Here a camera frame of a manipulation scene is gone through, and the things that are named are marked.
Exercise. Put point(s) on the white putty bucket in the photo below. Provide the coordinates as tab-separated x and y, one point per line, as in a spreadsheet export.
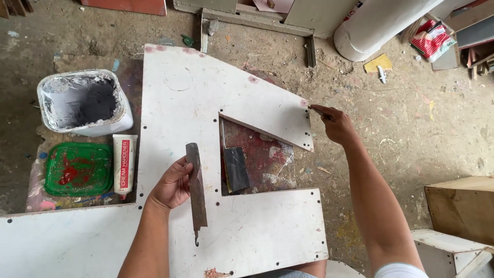
83	101

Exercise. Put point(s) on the person's white shorts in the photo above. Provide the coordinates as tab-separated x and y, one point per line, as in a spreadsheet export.
347	271

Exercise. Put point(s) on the yellow sponge pad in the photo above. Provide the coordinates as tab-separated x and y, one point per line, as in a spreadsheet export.
377	63

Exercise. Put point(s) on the person's right fingers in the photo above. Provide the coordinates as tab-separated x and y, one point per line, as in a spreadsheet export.
322	111

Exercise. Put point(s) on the white cut wooden panel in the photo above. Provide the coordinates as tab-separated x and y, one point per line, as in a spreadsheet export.
231	162

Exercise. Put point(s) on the small white tube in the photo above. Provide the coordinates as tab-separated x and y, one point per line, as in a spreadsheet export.
381	74

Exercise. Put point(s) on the red and white bag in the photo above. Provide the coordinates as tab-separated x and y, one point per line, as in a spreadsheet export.
431	40

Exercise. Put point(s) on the paint-stained work board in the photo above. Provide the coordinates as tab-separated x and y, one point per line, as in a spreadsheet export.
266	162

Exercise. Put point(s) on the person's right hand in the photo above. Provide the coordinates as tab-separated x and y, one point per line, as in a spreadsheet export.
337	123

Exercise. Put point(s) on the rusty metal blade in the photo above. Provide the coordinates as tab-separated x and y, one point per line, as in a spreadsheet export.
196	189

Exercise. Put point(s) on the brown wooden box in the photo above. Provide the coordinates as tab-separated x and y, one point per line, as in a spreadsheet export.
463	208

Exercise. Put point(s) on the grey stone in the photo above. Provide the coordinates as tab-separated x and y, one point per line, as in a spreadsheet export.
212	27

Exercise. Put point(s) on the small putty scraper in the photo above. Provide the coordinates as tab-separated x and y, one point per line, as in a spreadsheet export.
314	109

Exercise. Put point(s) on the white plastic pipe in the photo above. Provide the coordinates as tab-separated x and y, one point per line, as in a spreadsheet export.
376	27

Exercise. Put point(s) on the person's left hand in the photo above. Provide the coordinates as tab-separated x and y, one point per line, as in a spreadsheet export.
171	187

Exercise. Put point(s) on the green plastic lid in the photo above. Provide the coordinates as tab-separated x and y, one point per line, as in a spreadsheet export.
79	169

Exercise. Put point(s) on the black sanding block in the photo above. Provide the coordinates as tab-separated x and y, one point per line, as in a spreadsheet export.
236	168

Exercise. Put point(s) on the white wooden stool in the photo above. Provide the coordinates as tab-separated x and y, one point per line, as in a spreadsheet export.
451	253

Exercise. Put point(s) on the white hardener tube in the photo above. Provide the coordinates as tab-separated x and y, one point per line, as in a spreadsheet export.
124	166

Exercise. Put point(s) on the red wooden board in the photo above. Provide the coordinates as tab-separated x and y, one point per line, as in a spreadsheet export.
125	6

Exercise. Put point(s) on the grey wooden frame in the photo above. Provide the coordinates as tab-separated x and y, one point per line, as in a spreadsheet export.
258	23

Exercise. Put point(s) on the green plastic scrap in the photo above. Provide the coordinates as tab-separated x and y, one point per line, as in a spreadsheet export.
188	39

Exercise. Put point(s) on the stack of wooden boards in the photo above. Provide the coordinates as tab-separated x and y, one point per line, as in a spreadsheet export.
472	34

